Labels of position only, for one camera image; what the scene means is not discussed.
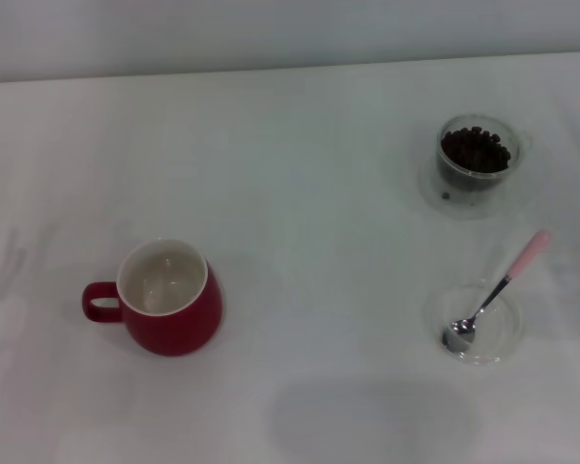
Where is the red ceramic mug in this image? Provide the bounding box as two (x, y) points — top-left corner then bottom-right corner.
(80, 237), (224, 358)

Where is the pink handled metal spoon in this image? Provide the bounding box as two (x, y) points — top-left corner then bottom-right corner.
(441, 229), (551, 350)

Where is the pile of coffee beans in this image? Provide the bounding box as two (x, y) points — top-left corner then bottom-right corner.
(439, 125), (512, 188)

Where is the clear glass cup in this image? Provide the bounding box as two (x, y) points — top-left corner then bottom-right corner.
(435, 113), (534, 190)

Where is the clear glass saucer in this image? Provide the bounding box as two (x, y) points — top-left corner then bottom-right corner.
(418, 155), (509, 221)

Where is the small clear glass dish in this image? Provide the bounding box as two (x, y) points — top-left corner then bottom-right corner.
(424, 282), (524, 367)

